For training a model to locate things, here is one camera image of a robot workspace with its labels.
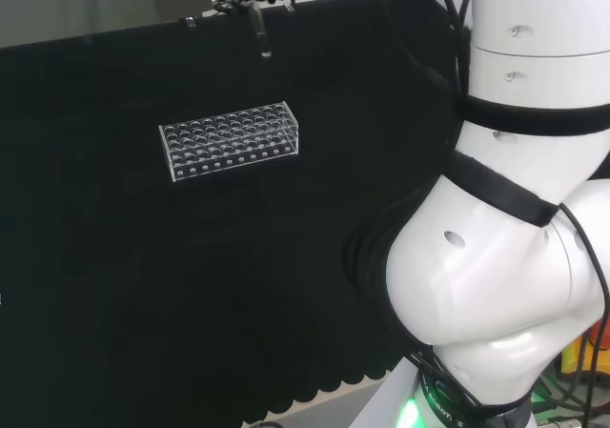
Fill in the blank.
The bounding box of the clear acrylic test tube rack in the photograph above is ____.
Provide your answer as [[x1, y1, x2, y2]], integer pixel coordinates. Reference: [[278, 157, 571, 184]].
[[158, 99, 301, 183]]

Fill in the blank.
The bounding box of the black bench cloth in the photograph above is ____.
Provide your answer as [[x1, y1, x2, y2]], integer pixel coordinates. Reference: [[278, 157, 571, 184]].
[[0, 0, 474, 428]]

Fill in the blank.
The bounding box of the yellow stop button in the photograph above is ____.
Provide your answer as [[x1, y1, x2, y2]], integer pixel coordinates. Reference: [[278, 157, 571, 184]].
[[560, 316, 610, 377]]

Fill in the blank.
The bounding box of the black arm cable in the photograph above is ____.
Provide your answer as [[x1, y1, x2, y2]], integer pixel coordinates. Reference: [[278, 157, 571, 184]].
[[558, 202, 610, 428], [374, 0, 474, 103]]

